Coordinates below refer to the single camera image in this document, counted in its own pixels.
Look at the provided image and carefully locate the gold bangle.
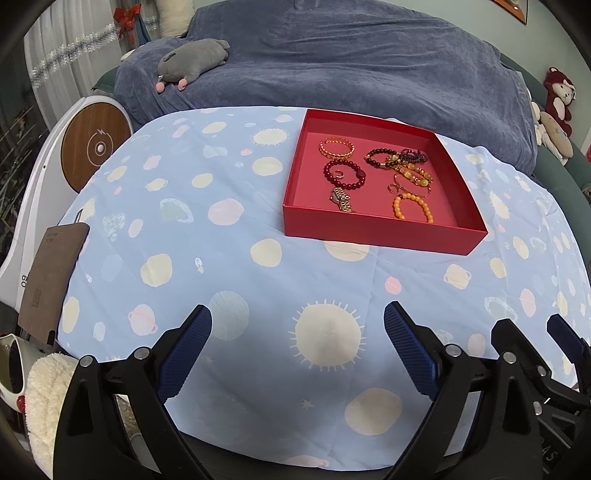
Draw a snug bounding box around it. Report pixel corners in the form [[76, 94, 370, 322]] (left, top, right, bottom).
[[392, 171, 435, 199]]

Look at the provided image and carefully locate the grey plush toy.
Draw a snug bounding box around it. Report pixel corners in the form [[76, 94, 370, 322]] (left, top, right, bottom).
[[156, 38, 231, 93]]

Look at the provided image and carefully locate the green sofa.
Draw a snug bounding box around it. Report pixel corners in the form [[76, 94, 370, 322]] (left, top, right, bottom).
[[501, 51, 591, 205]]

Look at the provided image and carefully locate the white and red object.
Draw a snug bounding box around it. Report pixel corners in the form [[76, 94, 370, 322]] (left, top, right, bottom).
[[0, 332, 36, 417]]

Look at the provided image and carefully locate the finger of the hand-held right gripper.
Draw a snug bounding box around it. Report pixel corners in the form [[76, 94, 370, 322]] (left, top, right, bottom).
[[491, 318, 555, 384], [546, 314, 591, 371]]

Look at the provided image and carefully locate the gold link watch band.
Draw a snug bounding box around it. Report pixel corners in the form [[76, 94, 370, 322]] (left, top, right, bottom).
[[328, 186, 354, 213]]

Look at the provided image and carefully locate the orange bead bracelet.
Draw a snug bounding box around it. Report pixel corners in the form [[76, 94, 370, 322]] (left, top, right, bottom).
[[392, 192, 436, 225]]

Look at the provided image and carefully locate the yellow-green bead bracelet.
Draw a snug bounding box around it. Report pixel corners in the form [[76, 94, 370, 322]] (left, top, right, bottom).
[[390, 159, 435, 190]]

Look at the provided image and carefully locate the dark red bead bracelet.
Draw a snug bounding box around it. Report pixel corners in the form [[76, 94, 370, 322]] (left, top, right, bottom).
[[323, 158, 368, 190]]

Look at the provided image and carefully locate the white device with wooden disc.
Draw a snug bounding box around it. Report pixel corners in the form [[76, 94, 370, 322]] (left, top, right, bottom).
[[0, 95, 135, 308]]

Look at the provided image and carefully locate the red ribbon bow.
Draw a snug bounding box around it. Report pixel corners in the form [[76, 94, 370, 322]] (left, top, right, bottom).
[[113, 3, 143, 27]]

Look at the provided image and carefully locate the blue planet print tablecloth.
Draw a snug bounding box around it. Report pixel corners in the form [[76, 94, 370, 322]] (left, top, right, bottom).
[[55, 105, 591, 463]]

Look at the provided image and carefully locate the blue-grey blanket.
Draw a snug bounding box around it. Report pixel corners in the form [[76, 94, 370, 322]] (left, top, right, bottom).
[[113, 0, 539, 174]]

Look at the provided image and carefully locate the cream fluffy plush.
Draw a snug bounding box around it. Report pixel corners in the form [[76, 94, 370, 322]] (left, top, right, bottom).
[[25, 354, 82, 479]]

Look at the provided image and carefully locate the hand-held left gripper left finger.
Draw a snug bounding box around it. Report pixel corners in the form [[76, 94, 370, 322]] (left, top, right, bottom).
[[53, 304, 218, 480]]

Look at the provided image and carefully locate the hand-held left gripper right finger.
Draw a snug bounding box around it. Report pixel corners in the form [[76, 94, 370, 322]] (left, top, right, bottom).
[[383, 301, 543, 480]]

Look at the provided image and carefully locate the gold bead bracelet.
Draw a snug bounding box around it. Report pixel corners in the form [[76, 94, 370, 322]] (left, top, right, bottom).
[[319, 136, 356, 158]]

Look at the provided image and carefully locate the orange wall picture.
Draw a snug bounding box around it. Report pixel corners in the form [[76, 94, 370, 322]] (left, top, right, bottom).
[[491, 0, 527, 27]]

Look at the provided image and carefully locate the white curtain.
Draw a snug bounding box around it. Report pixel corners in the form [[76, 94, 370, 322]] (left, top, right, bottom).
[[23, 0, 140, 136]]

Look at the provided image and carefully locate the red monkey plush toy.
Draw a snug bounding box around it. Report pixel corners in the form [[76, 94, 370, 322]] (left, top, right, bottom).
[[542, 66, 578, 137]]

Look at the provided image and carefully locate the brown card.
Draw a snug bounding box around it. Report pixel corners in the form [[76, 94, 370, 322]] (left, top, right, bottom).
[[17, 222, 91, 345]]

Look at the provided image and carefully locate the blue curtain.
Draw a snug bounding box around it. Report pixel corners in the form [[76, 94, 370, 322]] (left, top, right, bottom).
[[121, 0, 160, 52]]

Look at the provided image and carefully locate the dark brown bead bracelet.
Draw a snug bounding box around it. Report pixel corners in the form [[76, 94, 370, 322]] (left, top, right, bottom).
[[364, 146, 400, 169]]

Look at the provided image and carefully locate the red box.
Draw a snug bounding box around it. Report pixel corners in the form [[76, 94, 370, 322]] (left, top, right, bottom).
[[283, 108, 489, 256]]

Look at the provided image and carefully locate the cream plush toy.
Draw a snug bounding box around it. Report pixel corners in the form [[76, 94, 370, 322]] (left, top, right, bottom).
[[530, 99, 574, 167]]

